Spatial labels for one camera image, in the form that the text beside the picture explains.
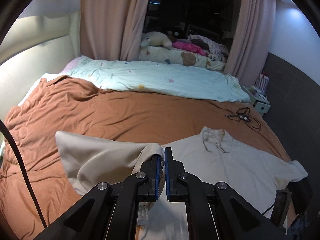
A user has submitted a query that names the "black camera cable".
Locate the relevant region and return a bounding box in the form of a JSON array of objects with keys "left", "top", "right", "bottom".
[{"left": 0, "top": 119, "right": 48, "bottom": 228}]

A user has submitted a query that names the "pink clothing pile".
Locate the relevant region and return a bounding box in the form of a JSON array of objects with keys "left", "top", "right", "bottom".
[{"left": 172, "top": 41, "right": 207, "bottom": 56}]

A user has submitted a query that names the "brown bed cover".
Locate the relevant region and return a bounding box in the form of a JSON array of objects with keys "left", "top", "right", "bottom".
[{"left": 1, "top": 76, "right": 289, "bottom": 239}]

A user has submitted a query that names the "beige plush toy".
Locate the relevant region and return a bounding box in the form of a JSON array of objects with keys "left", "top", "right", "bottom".
[{"left": 140, "top": 31, "right": 172, "bottom": 48}]

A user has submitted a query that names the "pink right curtain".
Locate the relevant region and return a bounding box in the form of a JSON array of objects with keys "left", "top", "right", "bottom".
[{"left": 224, "top": 0, "right": 277, "bottom": 85}]

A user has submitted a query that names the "white bedside cabinet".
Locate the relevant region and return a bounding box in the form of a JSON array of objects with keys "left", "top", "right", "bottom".
[{"left": 242, "top": 74, "right": 271, "bottom": 116}]

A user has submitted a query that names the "beige jacket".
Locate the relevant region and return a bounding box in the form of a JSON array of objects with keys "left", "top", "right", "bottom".
[{"left": 55, "top": 127, "right": 308, "bottom": 239}]

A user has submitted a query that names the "light blue blanket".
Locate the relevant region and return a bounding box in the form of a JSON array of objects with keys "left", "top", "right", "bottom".
[{"left": 67, "top": 56, "right": 249, "bottom": 102}]

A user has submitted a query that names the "black cable on bed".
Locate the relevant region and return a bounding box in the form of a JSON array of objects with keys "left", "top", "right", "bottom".
[{"left": 224, "top": 106, "right": 262, "bottom": 132}]

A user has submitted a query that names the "cream padded headboard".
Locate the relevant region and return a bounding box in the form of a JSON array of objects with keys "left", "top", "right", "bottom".
[{"left": 1, "top": 11, "right": 80, "bottom": 119}]

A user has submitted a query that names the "pink curtain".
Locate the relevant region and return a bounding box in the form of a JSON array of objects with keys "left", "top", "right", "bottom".
[
  {"left": 80, "top": 0, "right": 149, "bottom": 61},
  {"left": 224, "top": 0, "right": 277, "bottom": 85}
]

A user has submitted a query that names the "bear print cushion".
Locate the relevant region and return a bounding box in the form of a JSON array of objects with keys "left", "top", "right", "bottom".
[{"left": 139, "top": 46, "right": 225, "bottom": 71}]

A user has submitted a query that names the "pink left curtain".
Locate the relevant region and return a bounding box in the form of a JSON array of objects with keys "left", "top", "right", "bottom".
[{"left": 80, "top": 0, "right": 149, "bottom": 61}]

